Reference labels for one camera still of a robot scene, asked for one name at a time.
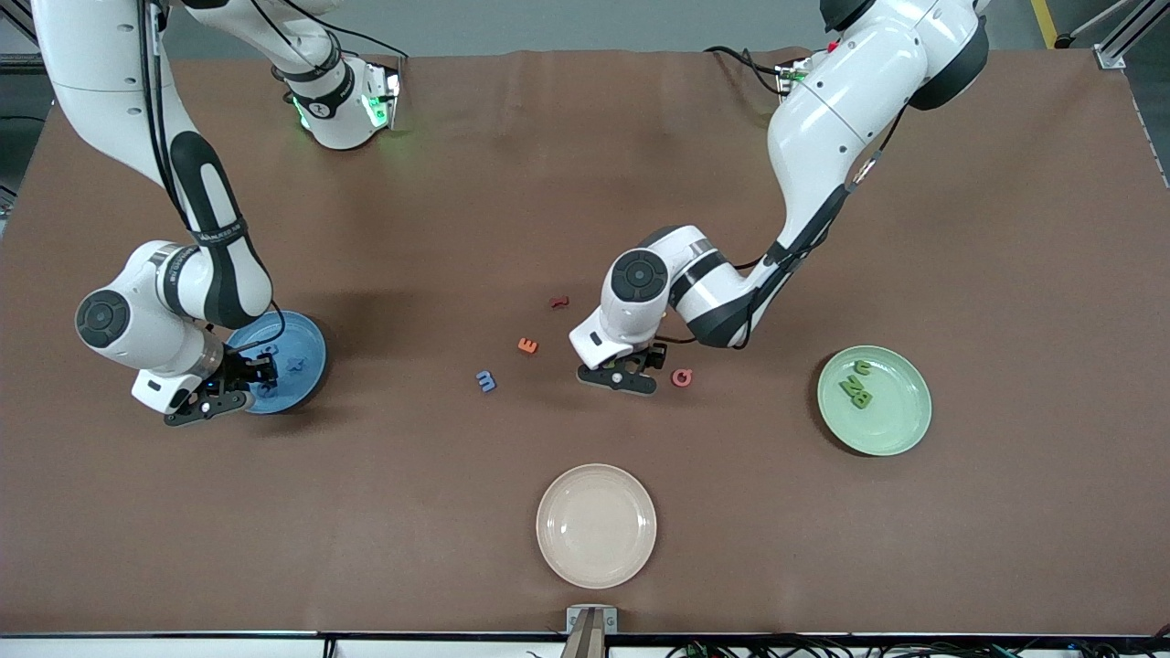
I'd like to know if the blue plate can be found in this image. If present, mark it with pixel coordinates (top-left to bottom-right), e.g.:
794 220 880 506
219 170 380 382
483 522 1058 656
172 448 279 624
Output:
226 311 327 416

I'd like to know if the brown table mat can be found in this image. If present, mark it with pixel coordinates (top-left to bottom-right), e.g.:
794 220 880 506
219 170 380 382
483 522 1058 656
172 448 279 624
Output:
0 48 1170 638

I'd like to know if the beige plate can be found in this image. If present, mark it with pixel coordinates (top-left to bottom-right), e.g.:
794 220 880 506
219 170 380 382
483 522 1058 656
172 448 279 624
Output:
536 463 657 589

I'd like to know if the white table edge strip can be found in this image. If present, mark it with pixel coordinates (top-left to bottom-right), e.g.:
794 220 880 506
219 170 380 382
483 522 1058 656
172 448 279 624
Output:
0 633 1170 658

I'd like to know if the green plate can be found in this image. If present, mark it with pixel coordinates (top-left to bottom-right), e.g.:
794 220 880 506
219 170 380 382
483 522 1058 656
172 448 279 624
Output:
817 345 933 457

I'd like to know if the black base cable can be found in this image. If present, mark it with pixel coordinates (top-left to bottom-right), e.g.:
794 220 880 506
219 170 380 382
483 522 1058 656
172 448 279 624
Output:
704 44 789 100

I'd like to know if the black cable bundle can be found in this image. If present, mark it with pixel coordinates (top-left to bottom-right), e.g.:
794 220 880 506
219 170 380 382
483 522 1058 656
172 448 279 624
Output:
665 633 1170 658

